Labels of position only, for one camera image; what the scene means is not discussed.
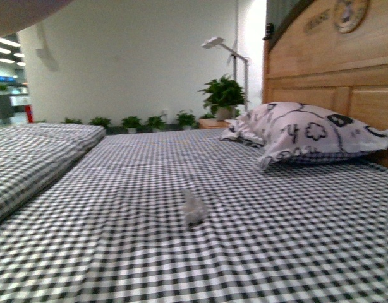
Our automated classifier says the white paper trash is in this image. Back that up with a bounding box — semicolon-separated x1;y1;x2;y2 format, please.
182;189;207;226

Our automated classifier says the beige plastic dustpan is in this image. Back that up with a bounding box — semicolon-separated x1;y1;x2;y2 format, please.
0;0;71;37

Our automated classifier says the far wooden nightstand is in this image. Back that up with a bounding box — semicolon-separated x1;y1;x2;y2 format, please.
198;118;230;129

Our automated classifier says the small potted plant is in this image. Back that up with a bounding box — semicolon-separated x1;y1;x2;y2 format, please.
89;117;111;129
176;110;197;130
63;117;83;124
145;115;166;132
122;116;142;134

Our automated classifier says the large potted green plant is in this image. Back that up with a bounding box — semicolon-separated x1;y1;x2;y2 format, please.
198;74;245;121

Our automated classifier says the white patterned pillow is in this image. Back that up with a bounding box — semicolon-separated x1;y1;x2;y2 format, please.
220;102;388;170

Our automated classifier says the white floor lamp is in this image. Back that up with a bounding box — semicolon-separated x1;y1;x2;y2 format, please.
201;37;249;111

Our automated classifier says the checkered bed sheet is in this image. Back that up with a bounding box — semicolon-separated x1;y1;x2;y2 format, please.
0;130;388;302

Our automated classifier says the folded checkered quilt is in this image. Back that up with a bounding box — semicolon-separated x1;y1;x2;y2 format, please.
0;123;106;223

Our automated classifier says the red fire extinguisher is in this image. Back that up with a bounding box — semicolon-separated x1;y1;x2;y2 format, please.
25;105;33;124

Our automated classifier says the wooden headboard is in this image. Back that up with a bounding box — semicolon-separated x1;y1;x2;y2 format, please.
262;0;388;171

